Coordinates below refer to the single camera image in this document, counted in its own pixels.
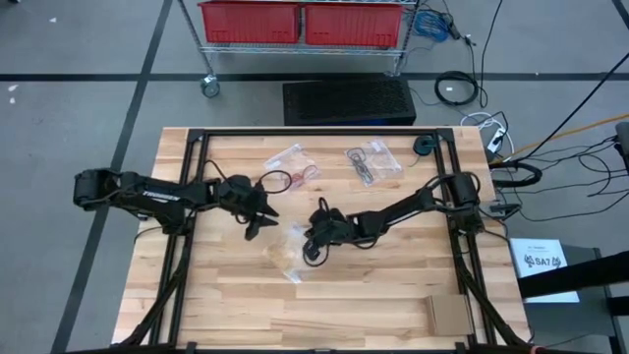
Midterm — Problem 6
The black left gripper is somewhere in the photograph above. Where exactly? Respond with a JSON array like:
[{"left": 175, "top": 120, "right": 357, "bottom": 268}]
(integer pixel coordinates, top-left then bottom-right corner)
[{"left": 218, "top": 174, "right": 280, "bottom": 241}]

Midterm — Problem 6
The yellow rubber band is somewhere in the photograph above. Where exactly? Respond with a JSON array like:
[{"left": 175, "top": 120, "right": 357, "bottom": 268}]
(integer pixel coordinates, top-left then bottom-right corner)
[
  {"left": 272, "top": 245, "right": 299, "bottom": 270},
  {"left": 269, "top": 241, "right": 296, "bottom": 265},
  {"left": 267, "top": 243, "right": 294, "bottom": 266}
]

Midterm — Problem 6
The clear plastic zip bag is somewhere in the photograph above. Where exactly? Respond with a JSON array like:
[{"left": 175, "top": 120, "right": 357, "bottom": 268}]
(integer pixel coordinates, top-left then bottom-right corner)
[
  {"left": 261, "top": 220, "right": 318, "bottom": 285},
  {"left": 343, "top": 139, "right": 404, "bottom": 188},
  {"left": 263, "top": 143, "right": 323, "bottom": 193}
]

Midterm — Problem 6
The black perforated computer case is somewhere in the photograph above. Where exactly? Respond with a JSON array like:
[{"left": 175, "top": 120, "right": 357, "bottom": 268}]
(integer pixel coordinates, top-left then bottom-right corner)
[{"left": 281, "top": 76, "right": 418, "bottom": 127}]

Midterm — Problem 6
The rack caster wheel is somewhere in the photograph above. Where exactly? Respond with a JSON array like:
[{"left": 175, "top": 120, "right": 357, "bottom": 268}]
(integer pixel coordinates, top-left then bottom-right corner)
[{"left": 199, "top": 73, "right": 221, "bottom": 99}]

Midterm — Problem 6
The brown cardboard piece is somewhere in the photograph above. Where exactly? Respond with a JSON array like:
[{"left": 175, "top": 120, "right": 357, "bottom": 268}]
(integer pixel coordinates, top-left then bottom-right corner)
[{"left": 424, "top": 293, "right": 477, "bottom": 338}]

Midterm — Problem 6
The white power strip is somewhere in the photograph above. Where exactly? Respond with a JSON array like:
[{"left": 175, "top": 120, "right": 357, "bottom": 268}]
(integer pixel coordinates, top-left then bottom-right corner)
[{"left": 486, "top": 125, "right": 507, "bottom": 153}]

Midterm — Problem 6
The red plastic storage bin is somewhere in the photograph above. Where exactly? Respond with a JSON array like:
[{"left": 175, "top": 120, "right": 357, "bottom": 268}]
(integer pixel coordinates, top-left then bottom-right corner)
[
  {"left": 303, "top": 2, "right": 405, "bottom": 49},
  {"left": 198, "top": 0, "right": 302, "bottom": 44}
]

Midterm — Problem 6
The white paper sign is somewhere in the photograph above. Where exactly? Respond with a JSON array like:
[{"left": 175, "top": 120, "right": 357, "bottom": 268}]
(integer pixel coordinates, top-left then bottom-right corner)
[{"left": 508, "top": 237, "right": 581, "bottom": 304}]

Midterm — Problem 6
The grey side cabinet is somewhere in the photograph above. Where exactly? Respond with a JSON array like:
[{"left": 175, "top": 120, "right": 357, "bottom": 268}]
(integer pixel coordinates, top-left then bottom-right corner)
[{"left": 510, "top": 243, "right": 629, "bottom": 354}]

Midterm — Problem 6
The black metal beam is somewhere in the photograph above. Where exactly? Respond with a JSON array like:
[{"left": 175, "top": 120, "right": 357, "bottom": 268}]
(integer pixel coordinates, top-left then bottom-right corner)
[{"left": 516, "top": 250, "right": 629, "bottom": 300}]

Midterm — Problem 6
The grey device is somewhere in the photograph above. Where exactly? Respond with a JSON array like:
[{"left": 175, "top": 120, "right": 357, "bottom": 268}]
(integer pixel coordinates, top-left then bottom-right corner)
[{"left": 613, "top": 121, "right": 629, "bottom": 171}]

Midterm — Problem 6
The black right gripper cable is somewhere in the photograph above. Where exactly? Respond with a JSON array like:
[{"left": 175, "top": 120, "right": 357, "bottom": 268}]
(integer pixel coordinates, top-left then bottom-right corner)
[{"left": 300, "top": 196, "right": 335, "bottom": 269}]

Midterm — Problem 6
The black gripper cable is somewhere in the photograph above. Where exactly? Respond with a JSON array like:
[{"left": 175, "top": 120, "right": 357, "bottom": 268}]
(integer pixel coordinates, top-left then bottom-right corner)
[
  {"left": 256, "top": 169, "right": 294, "bottom": 196},
  {"left": 300, "top": 196, "right": 335, "bottom": 269}
]

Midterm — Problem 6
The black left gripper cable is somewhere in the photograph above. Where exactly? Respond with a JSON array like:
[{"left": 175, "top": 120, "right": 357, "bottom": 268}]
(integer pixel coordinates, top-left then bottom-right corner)
[{"left": 256, "top": 169, "right": 294, "bottom": 196}]

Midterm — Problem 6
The black aluminium table frame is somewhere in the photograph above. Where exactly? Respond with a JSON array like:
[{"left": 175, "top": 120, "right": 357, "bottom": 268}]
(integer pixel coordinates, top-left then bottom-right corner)
[{"left": 115, "top": 126, "right": 535, "bottom": 354}]

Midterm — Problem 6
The chrome wire shelf rack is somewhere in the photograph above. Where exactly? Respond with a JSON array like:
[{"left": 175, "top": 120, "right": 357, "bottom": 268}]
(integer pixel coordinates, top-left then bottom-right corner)
[{"left": 175, "top": 0, "right": 424, "bottom": 76}]

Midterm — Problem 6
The black cable coil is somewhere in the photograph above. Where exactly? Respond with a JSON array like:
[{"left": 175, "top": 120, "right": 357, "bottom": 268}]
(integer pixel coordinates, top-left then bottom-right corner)
[{"left": 433, "top": 70, "right": 480, "bottom": 107}]

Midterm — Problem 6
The white cable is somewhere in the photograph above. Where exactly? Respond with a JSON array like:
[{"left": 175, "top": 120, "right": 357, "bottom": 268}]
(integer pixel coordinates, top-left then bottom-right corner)
[{"left": 460, "top": 111, "right": 516, "bottom": 159}]

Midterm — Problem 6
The thick black cable loop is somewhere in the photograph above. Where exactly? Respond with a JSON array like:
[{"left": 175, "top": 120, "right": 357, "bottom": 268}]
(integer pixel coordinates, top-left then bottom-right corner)
[{"left": 488, "top": 160, "right": 544, "bottom": 189}]

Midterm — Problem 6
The blue cable coil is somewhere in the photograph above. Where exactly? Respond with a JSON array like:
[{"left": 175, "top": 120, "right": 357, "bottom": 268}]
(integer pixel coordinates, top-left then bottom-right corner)
[{"left": 413, "top": 9, "right": 452, "bottom": 44}]

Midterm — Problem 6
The thin black floor cable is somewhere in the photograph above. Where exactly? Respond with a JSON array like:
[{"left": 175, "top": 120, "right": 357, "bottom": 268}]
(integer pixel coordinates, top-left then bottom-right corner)
[{"left": 518, "top": 135, "right": 629, "bottom": 223}]

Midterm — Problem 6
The long black cable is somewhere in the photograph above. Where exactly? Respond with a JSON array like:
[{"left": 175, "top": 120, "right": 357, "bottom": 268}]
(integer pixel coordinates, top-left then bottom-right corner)
[{"left": 518, "top": 63, "right": 629, "bottom": 161}]

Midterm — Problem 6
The yellow cable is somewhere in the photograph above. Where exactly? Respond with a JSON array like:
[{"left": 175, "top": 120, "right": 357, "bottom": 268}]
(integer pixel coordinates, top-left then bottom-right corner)
[{"left": 490, "top": 111, "right": 629, "bottom": 166}]

